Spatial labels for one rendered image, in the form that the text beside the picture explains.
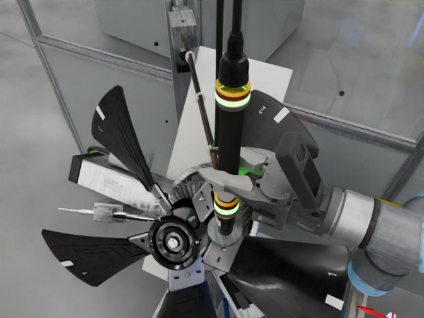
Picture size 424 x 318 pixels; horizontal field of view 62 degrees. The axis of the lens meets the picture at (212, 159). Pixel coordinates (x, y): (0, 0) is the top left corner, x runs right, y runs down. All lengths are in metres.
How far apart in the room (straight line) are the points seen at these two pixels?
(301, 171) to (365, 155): 0.98
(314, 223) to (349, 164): 0.95
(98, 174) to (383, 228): 0.74
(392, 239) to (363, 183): 1.04
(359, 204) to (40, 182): 2.30
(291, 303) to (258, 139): 0.33
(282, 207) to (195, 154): 0.51
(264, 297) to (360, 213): 0.32
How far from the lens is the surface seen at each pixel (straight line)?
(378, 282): 0.63
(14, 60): 3.84
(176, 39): 1.07
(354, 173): 1.54
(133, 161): 0.81
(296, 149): 0.47
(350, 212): 0.53
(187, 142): 1.01
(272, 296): 0.77
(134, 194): 0.97
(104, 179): 1.02
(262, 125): 0.73
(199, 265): 0.86
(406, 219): 0.55
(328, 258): 0.80
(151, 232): 0.77
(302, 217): 0.57
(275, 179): 0.54
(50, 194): 2.53
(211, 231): 0.71
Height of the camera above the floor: 1.90
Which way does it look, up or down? 50 degrees down
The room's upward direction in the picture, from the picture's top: straight up
